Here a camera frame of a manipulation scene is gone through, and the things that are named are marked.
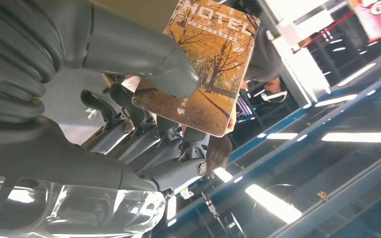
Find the ceiling light strip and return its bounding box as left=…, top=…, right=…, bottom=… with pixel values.
left=321, top=132, right=381, bottom=144
left=245, top=183, right=303, bottom=225

